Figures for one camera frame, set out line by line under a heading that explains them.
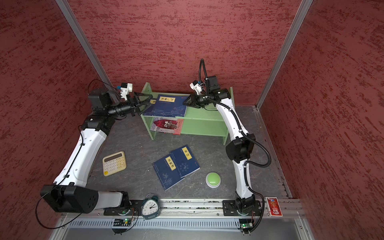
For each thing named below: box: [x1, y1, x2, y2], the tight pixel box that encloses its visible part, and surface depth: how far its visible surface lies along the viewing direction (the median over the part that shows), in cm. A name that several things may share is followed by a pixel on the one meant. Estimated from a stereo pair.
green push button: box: [205, 172, 221, 189], surface depth 84 cm
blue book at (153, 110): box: [142, 99, 161, 117], surface depth 80 cm
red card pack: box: [265, 196, 283, 217], surface depth 75 cm
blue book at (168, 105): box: [142, 94, 188, 117], surface depth 81 cm
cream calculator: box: [102, 151, 127, 177], surface depth 89 cm
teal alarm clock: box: [140, 192, 161, 222], surface depth 72 cm
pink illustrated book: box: [149, 117, 184, 135], surface depth 94 cm
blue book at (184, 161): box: [170, 144, 200, 179], surface depth 92 cm
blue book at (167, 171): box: [152, 153, 185, 191], surface depth 87 cm
